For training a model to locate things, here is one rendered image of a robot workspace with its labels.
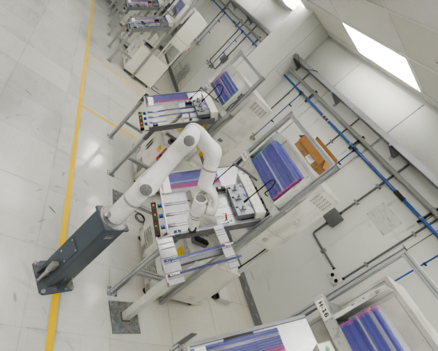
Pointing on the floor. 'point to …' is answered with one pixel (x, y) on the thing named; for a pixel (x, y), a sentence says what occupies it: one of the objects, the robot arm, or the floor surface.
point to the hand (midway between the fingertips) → (191, 230)
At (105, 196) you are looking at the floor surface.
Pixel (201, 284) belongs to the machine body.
